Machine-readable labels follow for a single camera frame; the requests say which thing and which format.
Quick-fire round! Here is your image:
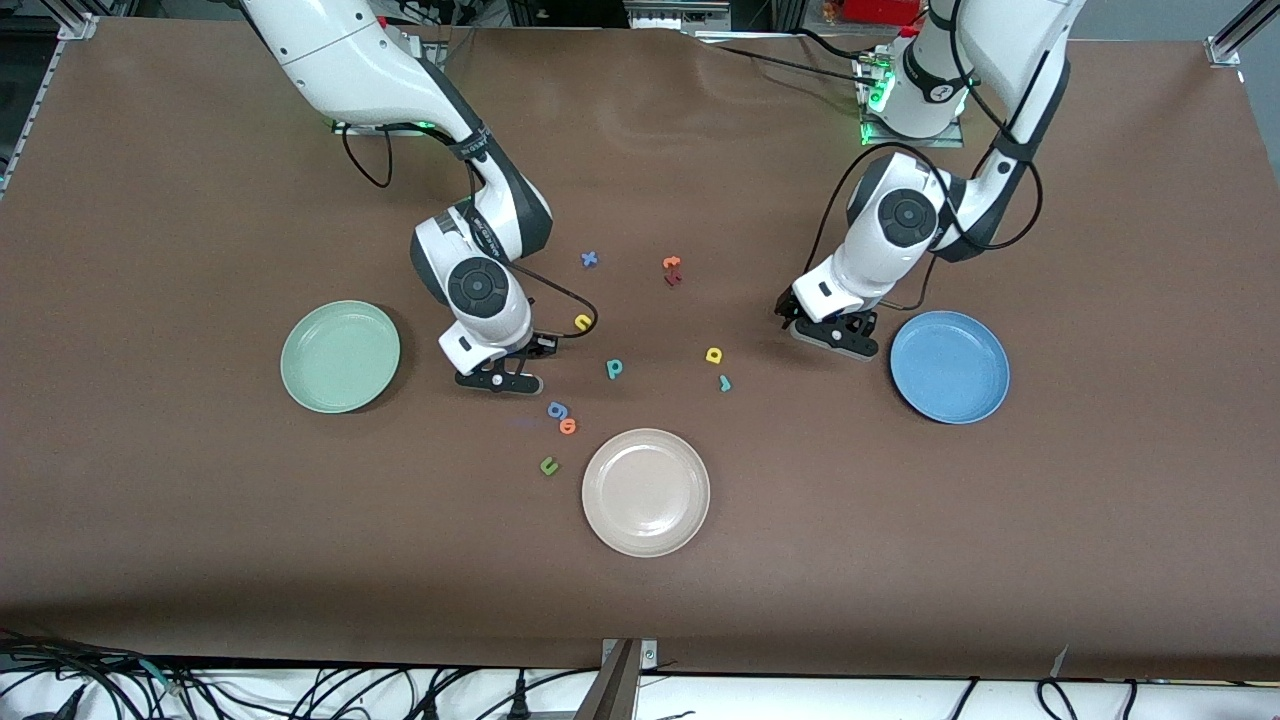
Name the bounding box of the thick black floor cable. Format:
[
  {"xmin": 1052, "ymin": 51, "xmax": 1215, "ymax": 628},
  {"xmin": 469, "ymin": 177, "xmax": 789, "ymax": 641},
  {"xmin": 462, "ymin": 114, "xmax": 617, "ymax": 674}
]
[{"xmin": 0, "ymin": 628, "xmax": 201, "ymax": 720}]

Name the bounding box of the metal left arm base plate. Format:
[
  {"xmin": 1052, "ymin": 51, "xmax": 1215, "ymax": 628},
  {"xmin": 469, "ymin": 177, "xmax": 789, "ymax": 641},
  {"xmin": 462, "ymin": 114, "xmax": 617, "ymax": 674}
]
[{"xmin": 855, "ymin": 45, "xmax": 966, "ymax": 149}]

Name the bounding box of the metal table bracket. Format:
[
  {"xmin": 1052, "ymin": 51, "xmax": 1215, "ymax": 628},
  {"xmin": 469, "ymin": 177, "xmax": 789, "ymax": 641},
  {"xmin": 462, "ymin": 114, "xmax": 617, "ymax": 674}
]
[{"xmin": 575, "ymin": 638, "xmax": 661, "ymax": 720}]

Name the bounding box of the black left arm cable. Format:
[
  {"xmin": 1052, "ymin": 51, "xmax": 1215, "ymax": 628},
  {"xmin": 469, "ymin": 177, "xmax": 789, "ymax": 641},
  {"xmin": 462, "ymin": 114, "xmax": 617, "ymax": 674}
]
[{"xmin": 800, "ymin": 0, "xmax": 1046, "ymax": 311}]

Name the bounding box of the brown table cover sheet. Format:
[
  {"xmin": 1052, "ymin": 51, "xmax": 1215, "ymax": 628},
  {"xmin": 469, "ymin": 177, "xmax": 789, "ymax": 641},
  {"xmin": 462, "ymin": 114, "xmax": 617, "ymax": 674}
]
[{"xmin": 0, "ymin": 18, "xmax": 1280, "ymax": 683}]

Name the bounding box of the black cable on table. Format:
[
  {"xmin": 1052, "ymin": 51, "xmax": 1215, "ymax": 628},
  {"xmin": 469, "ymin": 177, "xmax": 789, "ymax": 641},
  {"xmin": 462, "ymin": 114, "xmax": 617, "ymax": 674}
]
[{"xmin": 712, "ymin": 28, "xmax": 881, "ymax": 83}]

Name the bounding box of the blue plate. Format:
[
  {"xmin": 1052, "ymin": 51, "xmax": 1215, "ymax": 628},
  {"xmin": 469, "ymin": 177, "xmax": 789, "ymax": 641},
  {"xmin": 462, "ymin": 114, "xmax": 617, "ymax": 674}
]
[{"xmin": 889, "ymin": 310, "xmax": 1011, "ymax": 425}]

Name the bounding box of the beige plate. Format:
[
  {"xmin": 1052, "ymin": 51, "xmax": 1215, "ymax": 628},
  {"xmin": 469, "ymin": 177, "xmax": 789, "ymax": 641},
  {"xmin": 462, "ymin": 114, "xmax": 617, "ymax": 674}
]
[{"xmin": 581, "ymin": 428, "xmax": 712, "ymax": 558}]

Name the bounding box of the green plate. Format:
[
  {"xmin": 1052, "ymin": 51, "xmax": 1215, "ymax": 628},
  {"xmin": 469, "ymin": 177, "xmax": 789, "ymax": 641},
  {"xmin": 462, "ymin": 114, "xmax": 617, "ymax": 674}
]
[{"xmin": 280, "ymin": 300, "xmax": 402, "ymax": 415}]

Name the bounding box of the aluminium frame profile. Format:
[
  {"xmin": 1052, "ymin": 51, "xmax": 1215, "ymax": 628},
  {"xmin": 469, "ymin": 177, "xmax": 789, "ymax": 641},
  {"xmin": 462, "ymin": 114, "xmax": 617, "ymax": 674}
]
[
  {"xmin": 1205, "ymin": 0, "xmax": 1280, "ymax": 69},
  {"xmin": 40, "ymin": 0, "xmax": 101, "ymax": 41}
]

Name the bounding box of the red object behind table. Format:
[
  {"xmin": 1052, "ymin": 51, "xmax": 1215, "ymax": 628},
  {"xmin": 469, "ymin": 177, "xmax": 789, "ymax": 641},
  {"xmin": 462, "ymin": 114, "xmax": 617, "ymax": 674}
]
[{"xmin": 845, "ymin": 0, "xmax": 926, "ymax": 26}]

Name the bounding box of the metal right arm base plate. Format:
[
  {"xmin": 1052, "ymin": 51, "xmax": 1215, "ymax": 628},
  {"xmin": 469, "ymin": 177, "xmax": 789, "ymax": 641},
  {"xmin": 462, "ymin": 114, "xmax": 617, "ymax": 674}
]
[{"xmin": 333, "ymin": 118, "xmax": 441, "ymax": 136}]

